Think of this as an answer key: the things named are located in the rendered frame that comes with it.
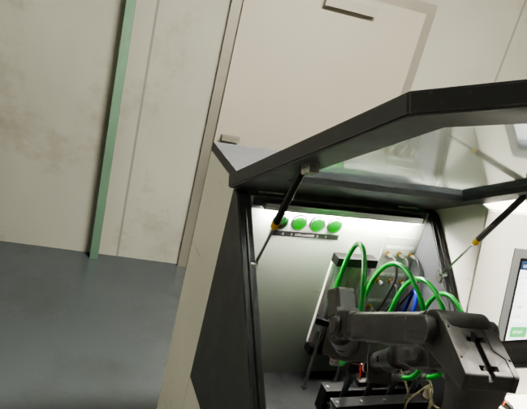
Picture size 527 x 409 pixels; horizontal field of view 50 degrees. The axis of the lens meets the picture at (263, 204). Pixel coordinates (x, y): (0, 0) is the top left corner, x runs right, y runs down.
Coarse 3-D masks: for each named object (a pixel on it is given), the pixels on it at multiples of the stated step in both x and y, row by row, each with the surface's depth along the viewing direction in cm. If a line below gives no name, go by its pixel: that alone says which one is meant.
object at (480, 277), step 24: (456, 216) 174; (480, 216) 165; (456, 240) 173; (504, 240) 167; (456, 264) 172; (480, 264) 165; (504, 264) 169; (456, 288) 171; (480, 288) 167; (504, 288) 171; (480, 312) 169
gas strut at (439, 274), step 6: (522, 198) 148; (510, 204) 151; (516, 204) 150; (504, 210) 153; (510, 210) 151; (504, 216) 153; (492, 222) 156; (498, 222) 154; (486, 228) 157; (492, 228) 156; (480, 234) 159; (486, 234) 158; (474, 240) 161; (480, 240) 160; (462, 252) 165; (456, 258) 167; (450, 264) 169; (438, 270) 173; (444, 270) 171; (438, 276) 173; (444, 276) 172
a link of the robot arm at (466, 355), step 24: (432, 312) 77; (456, 312) 77; (456, 336) 72; (480, 336) 74; (456, 360) 70; (480, 360) 70; (504, 360) 71; (456, 384) 69; (480, 384) 68; (504, 384) 69; (456, 408) 71; (480, 408) 70
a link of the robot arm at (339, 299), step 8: (336, 288) 122; (344, 288) 122; (352, 288) 122; (328, 296) 124; (336, 296) 122; (344, 296) 120; (352, 296) 121; (328, 304) 123; (336, 304) 121; (344, 304) 119; (352, 304) 120; (328, 312) 122; (336, 312) 118; (336, 320) 112; (336, 328) 112
